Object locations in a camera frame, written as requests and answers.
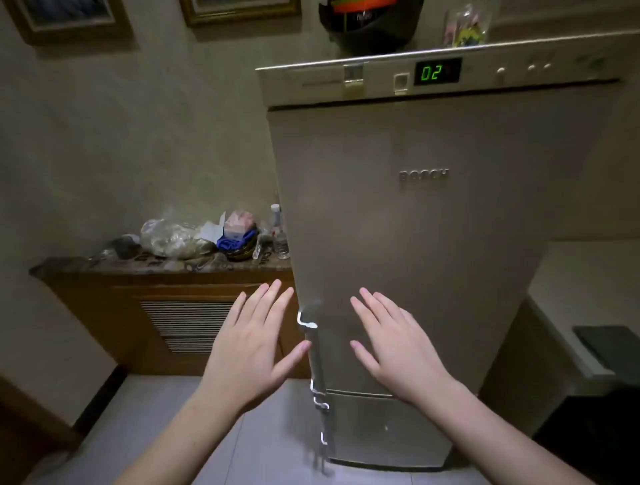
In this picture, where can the dark framed picture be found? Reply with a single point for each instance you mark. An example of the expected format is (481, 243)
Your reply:
(70, 15)

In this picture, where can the small clear water bottle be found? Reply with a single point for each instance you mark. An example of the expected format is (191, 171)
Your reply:
(275, 215)
(282, 245)

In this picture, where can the person's left hand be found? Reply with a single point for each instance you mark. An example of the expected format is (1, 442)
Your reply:
(245, 360)

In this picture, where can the white table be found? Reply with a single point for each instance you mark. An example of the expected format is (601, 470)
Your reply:
(575, 280)

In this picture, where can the black and orange helmet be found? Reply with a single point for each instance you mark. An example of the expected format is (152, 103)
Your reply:
(370, 25)

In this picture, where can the blue cloth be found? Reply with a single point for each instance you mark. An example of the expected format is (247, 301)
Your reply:
(235, 244)

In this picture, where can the grey cloth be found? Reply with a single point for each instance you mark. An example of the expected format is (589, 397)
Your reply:
(610, 350)

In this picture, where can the person's right forearm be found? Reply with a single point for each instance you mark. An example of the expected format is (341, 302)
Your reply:
(495, 439)

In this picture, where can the person's right hand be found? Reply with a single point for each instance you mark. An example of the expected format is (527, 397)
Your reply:
(405, 355)

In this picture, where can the crumpled clear plastic bag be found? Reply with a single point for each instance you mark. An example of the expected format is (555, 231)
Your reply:
(172, 240)

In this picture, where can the wooden cabinet with marble top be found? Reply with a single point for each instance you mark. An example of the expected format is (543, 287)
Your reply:
(100, 310)

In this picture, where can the dark round object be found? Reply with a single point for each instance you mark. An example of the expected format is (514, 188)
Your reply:
(125, 247)

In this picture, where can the clear bag of colourful items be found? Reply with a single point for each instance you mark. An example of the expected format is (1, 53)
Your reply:
(467, 27)

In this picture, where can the person's left forearm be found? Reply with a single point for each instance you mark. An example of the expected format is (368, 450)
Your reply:
(185, 439)

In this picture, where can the white paper sheet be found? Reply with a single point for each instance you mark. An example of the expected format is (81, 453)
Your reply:
(211, 231)

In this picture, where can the pink tissue pack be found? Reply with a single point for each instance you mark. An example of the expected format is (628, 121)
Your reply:
(240, 224)

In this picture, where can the silver refrigerator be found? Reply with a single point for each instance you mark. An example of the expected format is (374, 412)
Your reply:
(425, 225)

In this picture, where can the gold framed picture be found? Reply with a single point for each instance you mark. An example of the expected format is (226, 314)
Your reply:
(240, 10)

